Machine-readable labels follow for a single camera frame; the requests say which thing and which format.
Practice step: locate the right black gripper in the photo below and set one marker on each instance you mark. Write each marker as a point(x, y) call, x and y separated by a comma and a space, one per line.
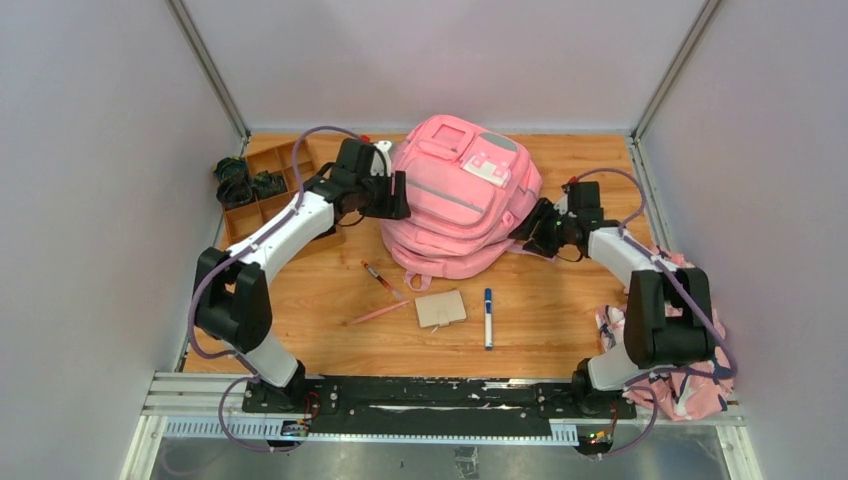
point(542, 212)

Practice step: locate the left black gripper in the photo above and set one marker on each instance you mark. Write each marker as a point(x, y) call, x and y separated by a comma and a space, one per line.
point(395, 196)

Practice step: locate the pink school backpack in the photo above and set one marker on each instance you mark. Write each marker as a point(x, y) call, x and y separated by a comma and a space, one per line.
point(467, 188)

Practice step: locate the blue white marker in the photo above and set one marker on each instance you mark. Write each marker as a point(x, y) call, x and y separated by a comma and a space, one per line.
point(488, 319)

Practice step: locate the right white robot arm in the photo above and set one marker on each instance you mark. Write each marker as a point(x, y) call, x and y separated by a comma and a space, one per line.
point(668, 316)

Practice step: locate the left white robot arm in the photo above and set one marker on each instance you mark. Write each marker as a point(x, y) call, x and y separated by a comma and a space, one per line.
point(231, 299)

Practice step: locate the red gel pen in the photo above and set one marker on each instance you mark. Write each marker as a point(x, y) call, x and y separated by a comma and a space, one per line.
point(377, 276)

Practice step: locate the pink pen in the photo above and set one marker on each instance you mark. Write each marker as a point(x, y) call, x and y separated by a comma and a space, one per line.
point(377, 313)

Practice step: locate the small beige notebook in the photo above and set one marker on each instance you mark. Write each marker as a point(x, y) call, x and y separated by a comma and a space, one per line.
point(440, 309)

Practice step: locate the dark rolled sock in tray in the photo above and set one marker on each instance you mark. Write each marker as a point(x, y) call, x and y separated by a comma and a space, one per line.
point(266, 184)

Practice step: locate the wooden compartment tray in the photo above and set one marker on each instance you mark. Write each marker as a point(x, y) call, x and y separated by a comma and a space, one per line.
point(273, 155)

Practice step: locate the dark rolled sock lower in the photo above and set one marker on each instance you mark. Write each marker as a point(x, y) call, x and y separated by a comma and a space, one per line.
point(235, 192)

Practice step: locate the dark rolled sock upper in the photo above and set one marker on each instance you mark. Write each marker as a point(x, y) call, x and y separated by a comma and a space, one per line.
point(229, 167)

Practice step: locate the pink patterned cloth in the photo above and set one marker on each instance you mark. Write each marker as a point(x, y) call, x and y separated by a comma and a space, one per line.
point(679, 396)

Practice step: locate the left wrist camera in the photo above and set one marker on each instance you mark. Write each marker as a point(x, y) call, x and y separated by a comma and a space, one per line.
point(381, 164)

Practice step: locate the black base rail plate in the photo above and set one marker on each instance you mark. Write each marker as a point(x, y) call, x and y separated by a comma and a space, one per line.
point(436, 406)

